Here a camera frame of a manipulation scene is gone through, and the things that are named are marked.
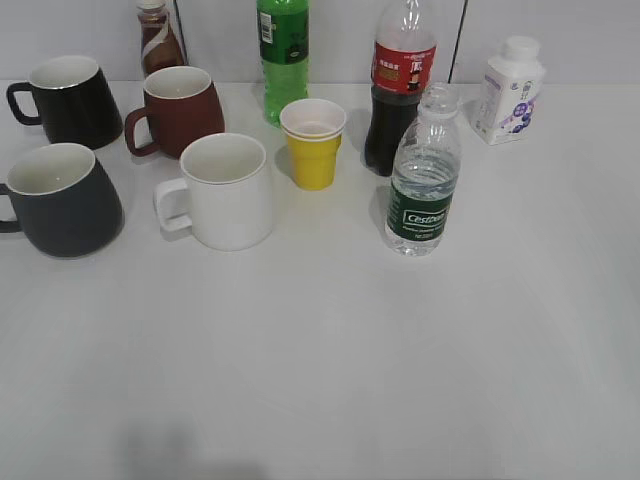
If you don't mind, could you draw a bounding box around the clear water bottle green label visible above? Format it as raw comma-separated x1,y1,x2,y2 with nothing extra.
385,83,462,257

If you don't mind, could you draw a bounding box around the dark grey ceramic mug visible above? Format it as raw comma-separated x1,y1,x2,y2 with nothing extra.
1,143,124,258

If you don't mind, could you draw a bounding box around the white ceramic mug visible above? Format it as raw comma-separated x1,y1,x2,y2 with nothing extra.
153,133,275,251

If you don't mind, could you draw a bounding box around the dark red ceramic mug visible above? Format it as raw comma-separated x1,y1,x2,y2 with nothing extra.
124,66,225,158

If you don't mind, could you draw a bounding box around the black ceramic mug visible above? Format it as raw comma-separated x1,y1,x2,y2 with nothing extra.
6,55,123,150

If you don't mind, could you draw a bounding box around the yellow paper cup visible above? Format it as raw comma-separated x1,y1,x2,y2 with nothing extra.
279,98,347,191

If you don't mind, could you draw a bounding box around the cola bottle red label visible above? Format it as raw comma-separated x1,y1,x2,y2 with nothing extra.
364,1,437,177

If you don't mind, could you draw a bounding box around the green soda bottle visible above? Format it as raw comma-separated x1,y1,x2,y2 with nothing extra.
256,0,309,126

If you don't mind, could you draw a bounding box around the white yogurt carton bottle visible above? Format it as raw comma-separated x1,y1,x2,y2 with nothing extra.
471,36,546,145

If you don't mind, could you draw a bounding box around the brown drink bottle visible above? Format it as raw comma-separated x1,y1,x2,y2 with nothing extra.
136,0,187,77

